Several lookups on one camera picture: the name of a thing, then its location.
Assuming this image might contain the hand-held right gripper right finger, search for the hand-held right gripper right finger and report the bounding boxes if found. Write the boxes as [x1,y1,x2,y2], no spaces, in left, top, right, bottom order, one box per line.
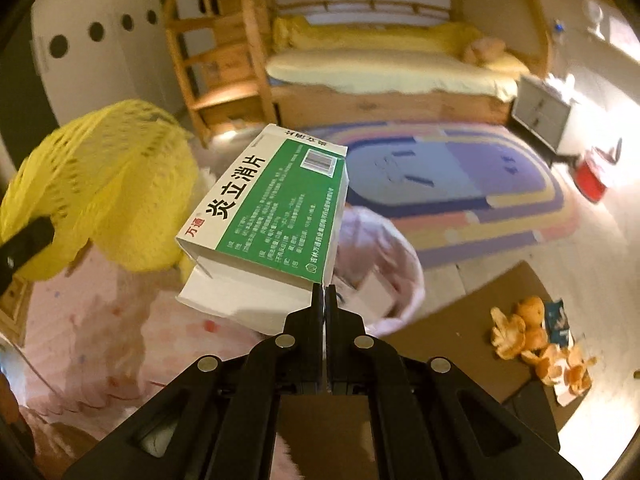
[326,284,561,480]

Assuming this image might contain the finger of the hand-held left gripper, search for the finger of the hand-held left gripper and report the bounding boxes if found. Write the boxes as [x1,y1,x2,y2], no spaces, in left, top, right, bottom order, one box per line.
[0,217,54,287]

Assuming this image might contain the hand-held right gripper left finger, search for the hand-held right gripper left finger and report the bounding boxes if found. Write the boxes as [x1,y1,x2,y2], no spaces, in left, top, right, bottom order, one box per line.
[62,284,326,480]

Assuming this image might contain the trash bin with pink bag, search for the trash bin with pink bag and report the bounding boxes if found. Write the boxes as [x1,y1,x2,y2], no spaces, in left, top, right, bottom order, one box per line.
[332,205,426,339]

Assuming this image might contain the yellow foam fruit net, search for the yellow foam fruit net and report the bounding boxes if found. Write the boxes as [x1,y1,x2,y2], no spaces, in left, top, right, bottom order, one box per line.
[0,99,204,282]

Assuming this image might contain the green and white medicine box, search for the green and white medicine box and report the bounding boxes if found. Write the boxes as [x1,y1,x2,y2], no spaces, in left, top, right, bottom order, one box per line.
[175,123,349,335]

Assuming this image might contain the brown cardboard sheet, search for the brown cardboard sheet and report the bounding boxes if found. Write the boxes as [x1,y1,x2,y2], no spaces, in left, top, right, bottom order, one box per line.
[276,260,559,480]

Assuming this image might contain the pile of orange peels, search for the pile of orange peels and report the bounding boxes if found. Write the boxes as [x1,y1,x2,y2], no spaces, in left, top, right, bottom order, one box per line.
[489,296,599,394]

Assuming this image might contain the white wardrobe with round holes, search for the white wardrobe with round holes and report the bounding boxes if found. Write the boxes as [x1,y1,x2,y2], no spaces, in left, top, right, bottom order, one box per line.
[30,0,174,127]

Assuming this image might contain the purple striped rug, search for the purple striped rug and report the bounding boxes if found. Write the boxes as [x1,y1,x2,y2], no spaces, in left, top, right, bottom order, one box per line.
[295,120,581,267]

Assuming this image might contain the blue snack wrapper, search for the blue snack wrapper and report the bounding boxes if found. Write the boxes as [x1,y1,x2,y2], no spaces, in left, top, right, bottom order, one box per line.
[543,299,574,346]

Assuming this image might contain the wooden bunk bed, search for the wooden bunk bed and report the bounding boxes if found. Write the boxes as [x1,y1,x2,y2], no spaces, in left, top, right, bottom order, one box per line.
[239,0,557,130]

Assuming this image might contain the wooden bunk bed stairs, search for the wooden bunk bed stairs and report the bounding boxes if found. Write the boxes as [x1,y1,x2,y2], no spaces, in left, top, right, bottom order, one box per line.
[164,0,279,149]

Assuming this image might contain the yellow bed mattress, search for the yellow bed mattress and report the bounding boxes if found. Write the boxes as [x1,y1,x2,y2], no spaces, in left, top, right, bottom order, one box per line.
[265,14,531,102]

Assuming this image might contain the red bucket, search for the red bucket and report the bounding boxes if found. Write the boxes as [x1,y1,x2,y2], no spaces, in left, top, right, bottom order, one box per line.
[573,137,624,204]

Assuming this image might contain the grey nightstand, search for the grey nightstand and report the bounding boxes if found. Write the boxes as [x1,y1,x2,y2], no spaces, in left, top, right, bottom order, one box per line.
[509,74,574,156]

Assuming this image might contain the beige plush toy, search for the beige plush toy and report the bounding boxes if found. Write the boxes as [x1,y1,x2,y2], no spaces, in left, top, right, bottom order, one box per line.
[462,37,509,66]

